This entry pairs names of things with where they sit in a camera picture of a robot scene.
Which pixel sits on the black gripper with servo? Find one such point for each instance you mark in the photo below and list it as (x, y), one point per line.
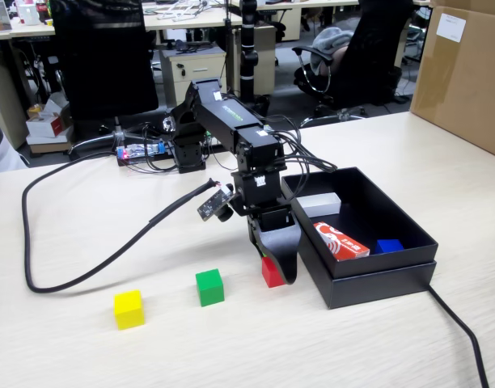
(276, 220)

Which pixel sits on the red wooden cube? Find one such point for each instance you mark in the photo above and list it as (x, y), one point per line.
(269, 275)

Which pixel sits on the green wooden cube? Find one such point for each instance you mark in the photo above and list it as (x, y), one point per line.
(210, 289)

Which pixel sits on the yellow wooden cube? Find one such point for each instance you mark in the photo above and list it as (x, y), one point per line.
(129, 311)

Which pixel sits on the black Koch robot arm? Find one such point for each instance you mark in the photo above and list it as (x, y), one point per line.
(223, 117)

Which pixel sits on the black box tray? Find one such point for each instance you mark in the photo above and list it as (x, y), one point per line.
(393, 260)

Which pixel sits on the flat brown cardboard box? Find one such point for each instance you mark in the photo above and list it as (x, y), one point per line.
(49, 145)

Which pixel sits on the small white red box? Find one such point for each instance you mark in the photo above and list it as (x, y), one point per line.
(45, 127)

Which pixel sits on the large brown cardboard box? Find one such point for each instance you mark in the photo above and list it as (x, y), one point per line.
(466, 81)

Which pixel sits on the orange red printed carton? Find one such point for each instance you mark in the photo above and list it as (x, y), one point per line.
(340, 242)

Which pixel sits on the blue wooden cube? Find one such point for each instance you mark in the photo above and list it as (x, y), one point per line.
(389, 246)

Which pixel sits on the blue control circuit board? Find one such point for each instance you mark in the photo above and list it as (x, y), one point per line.
(142, 150)

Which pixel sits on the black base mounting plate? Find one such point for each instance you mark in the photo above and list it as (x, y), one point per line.
(130, 162)

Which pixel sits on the black segmented pole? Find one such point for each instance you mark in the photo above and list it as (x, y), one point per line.
(248, 60)

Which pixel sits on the white drawer cabinet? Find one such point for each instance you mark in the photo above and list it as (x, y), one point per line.
(199, 68)

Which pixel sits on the tan desk side cabinet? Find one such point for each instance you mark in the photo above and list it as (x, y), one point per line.
(265, 52)

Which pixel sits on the black chair with chrome arms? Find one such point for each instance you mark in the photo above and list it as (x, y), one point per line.
(373, 60)

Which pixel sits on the grey garment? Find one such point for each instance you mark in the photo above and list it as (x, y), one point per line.
(330, 40)

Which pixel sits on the white office desk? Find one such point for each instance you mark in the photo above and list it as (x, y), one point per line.
(170, 24)
(312, 4)

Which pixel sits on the black mesh office chair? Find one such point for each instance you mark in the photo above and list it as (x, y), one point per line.
(106, 60)

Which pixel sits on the cola bottle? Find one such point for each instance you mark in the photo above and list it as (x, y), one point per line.
(43, 10)

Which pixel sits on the standing photo card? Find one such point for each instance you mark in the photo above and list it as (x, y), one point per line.
(0, 16)

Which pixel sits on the small wrist camera board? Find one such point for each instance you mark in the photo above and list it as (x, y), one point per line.
(213, 204)

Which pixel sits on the beige drawer pedestal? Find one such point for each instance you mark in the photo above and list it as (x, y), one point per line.
(5, 101)

